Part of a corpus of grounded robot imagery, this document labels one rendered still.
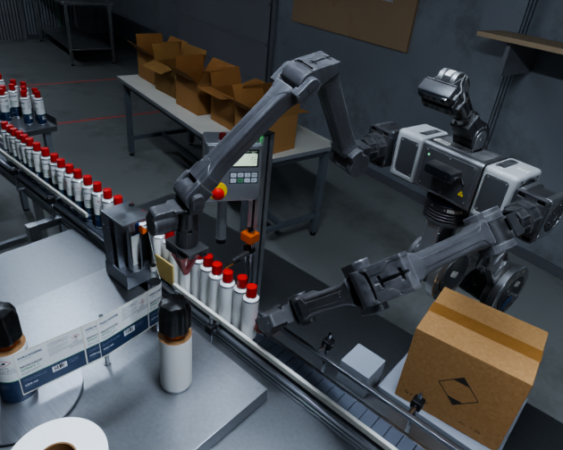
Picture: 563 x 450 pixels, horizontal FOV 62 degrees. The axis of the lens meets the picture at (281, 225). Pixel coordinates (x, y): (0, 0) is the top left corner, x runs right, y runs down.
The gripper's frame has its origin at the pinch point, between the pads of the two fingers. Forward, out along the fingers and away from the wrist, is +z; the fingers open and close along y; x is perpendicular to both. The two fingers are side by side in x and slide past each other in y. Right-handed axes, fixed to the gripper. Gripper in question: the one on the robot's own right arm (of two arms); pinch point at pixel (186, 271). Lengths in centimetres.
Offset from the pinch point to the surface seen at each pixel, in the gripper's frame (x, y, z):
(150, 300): -2.4, -13.4, 17.0
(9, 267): -17, -83, 37
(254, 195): 29.8, -4.9, -12.2
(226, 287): 17.1, -1.3, 14.8
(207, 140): 18.9, -14.9, -28.8
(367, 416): 22, 52, 31
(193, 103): 166, -199, 28
